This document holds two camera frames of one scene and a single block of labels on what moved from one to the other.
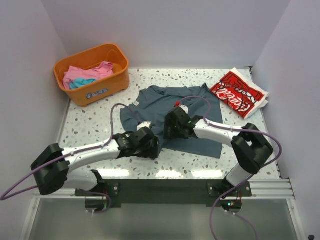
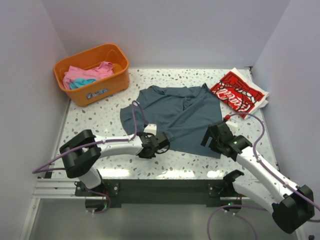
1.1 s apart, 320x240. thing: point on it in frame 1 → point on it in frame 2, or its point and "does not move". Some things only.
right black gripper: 168,122 → 211,144
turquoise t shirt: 78,82 does not move
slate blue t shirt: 151,104 does not move
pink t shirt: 103,69 does not move
